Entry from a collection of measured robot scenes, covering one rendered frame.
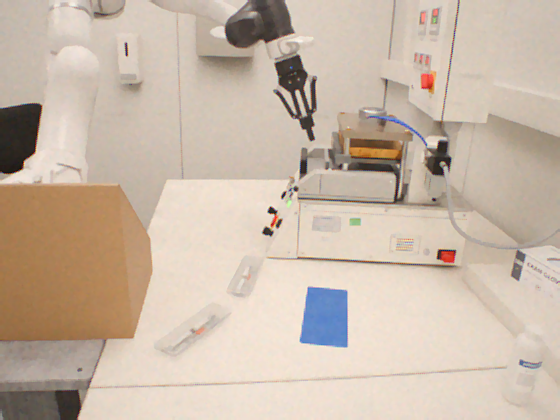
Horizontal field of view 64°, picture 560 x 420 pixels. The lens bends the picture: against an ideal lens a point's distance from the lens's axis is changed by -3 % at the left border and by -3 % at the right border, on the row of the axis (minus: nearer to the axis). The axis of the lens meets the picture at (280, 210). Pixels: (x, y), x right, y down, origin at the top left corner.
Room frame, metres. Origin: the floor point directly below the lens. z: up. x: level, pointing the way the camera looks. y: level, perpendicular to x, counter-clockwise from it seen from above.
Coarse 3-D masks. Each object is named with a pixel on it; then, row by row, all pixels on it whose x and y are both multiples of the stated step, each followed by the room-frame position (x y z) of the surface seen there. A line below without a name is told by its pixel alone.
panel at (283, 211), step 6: (294, 192) 1.27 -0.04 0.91; (294, 198) 1.21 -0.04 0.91; (282, 204) 1.37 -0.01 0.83; (282, 210) 1.30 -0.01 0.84; (288, 210) 1.19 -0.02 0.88; (282, 216) 1.23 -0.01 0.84; (282, 222) 1.18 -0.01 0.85; (270, 228) 1.34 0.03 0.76; (276, 228) 1.20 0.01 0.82; (270, 240) 1.21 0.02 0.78
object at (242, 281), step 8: (248, 256) 1.11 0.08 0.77; (256, 256) 1.12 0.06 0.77; (240, 264) 1.07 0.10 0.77; (248, 264) 1.07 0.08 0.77; (256, 264) 1.07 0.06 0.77; (240, 272) 1.03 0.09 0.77; (248, 272) 1.03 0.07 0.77; (256, 272) 1.03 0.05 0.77; (232, 280) 0.99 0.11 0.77; (240, 280) 0.99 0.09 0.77; (248, 280) 0.99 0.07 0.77; (232, 288) 0.95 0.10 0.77; (240, 288) 0.95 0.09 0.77; (248, 288) 0.95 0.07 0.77
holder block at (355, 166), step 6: (354, 162) 1.35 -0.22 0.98; (360, 162) 1.31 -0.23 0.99; (348, 168) 1.28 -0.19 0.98; (354, 168) 1.28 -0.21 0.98; (360, 168) 1.28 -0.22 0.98; (366, 168) 1.23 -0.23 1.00; (372, 168) 1.24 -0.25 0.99; (378, 168) 1.29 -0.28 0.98; (384, 168) 1.30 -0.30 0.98; (390, 168) 1.28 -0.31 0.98; (396, 168) 1.25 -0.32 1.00; (396, 174) 1.20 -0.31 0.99; (396, 180) 1.20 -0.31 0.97
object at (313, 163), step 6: (324, 150) 1.35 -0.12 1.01; (324, 156) 1.31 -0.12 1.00; (312, 162) 1.37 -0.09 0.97; (318, 162) 1.37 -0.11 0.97; (324, 162) 1.28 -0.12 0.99; (330, 162) 1.37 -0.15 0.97; (312, 168) 1.30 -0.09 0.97; (318, 168) 1.30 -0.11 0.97; (324, 168) 1.26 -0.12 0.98; (330, 168) 1.31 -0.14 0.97; (336, 168) 1.31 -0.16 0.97; (300, 174) 1.24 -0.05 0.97; (396, 186) 1.19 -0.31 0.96
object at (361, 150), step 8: (352, 144) 1.24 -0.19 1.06; (360, 144) 1.24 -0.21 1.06; (368, 144) 1.25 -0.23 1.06; (376, 144) 1.25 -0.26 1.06; (384, 144) 1.26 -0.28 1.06; (392, 144) 1.26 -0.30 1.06; (400, 144) 1.27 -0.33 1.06; (352, 152) 1.21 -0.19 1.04; (360, 152) 1.21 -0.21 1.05; (368, 152) 1.21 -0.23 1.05; (376, 152) 1.20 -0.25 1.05; (384, 152) 1.20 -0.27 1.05; (392, 152) 1.20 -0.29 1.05; (400, 152) 1.20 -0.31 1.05; (352, 160) 1.21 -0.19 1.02; (360, 160) 1.21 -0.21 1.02; (368, 160) 1.21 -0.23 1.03; (376, 160) 1.20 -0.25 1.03; (384, 160) 1.20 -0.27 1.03; (392, 160) 1.20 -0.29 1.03; (400, 160) 1.20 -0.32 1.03
